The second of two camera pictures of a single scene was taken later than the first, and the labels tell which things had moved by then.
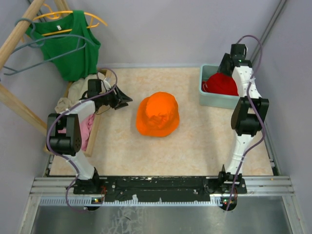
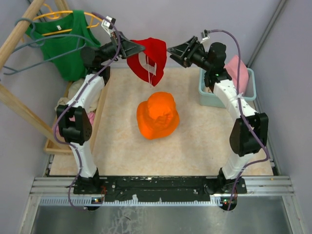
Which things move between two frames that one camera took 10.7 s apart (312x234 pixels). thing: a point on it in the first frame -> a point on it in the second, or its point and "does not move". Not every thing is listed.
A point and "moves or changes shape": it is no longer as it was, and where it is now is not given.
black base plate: x=160 y=188 does not move
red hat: x=220 y=83 moves or changes shape
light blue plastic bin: x=214 y=100 does not move
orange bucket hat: x=157 y=115 does not move
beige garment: x=76 y=88 does not move
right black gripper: x=221 y=68 -> x=181 y=53
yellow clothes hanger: x=56 y=15 does not move
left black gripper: x=120 y=99 -> x=127 y=48
